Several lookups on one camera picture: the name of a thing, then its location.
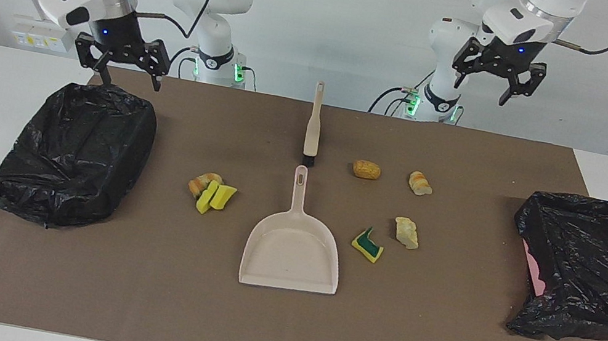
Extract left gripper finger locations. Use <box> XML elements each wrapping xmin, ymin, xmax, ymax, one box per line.
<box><xmin>499</xmin><ymin>58</ymin><xmax>548</xmax><ymax>113</ymax></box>
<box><xmin>448</xmin><ymin>35</ymin><xmax>484</xmax><ymax>92</ymax></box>

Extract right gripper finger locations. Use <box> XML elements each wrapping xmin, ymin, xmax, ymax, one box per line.
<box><xmin>144</xmin><ymin>39</ymin><xmax>175</xmax><ymax>94</ymax></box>
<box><xmin>69</xmin><ymin>33</ymin><xmax>120</xmax><ymax>87</ymax></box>

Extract orange striped croissant piece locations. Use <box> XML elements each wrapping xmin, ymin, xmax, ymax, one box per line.
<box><xmin>406</xmin><ymin>170</ymin><xmax>436</xmax><ymax>199</ymax></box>

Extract yellow sponge piece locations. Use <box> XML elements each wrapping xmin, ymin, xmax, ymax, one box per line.
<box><xmin>209</xmin><ymin>182</ymin><xmax>238</xmax><ymax>213</ymax></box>
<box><xmin>195</xmin><ymin>177</ymin><xmax>221</xmax><ymax>217</ymax></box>

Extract brown oval bread roll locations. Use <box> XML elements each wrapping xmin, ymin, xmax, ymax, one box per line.
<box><xmin>351</xmin><ymin>158</ymin><xmax>383</xmax><ymax>182</ymax></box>

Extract beige brush black bristles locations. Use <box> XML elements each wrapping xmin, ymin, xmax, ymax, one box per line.
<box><xmin>299</xmin><ymin>80</ymin><xmax>331</xmax><ymax>168</ymax></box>

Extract green and yellow sponge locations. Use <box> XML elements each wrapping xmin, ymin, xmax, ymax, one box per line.
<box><xmin>349</xmin><ymin>224</ymin><xmax>388</xmax><ymax>265</ymax></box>

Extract beige plastic dustpan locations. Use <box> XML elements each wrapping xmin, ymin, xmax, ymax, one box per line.
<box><xmin>238</xmin><ymin>158</ymin><xmax>358</xmax><ymax>300</ymax></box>

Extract black bag lined bin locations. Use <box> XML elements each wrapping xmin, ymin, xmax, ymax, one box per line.
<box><xmin>0</xmin><ymin>67</ymin><xmax>163</xmax><ymax>243</ymax></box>

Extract pink plastic bin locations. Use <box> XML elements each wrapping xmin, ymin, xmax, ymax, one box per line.
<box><xmin>513</xmin><ymin>237</ymin><xmax>554</xmax><ymax>299</ymax></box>

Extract crumpled black trash bag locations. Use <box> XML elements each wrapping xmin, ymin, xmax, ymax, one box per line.
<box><xmin>495</xmin><ymin>185</ymin><xmax>608</xmax><ymax>341</ymax></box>

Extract brown table mat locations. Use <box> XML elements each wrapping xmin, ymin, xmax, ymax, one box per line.
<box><xmin>0</xmin><ymin>46</ymin><xmax>608</xmax><ymax>341</ymax></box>

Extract black base power cable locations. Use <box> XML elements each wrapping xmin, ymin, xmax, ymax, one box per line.
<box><xmin>163</xmin><ymin>44</ymin><xmax>199</xmax><ymax>81</ymax></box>
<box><xmin>368</xmin><ymin>58</ymin><xmax>436</xmax><ymax>122</ymax></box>

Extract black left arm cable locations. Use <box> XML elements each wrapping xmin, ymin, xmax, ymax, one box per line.
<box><xmin>487</xmin><ymin>0</ymin><xmax>608</xmax><ymax>59</ymax></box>

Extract white wall socket box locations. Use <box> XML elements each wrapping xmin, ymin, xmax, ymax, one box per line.
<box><xmin>7</xmin><ymin>14</ymin><xmax>78</xmax><ymax>55</ymax></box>

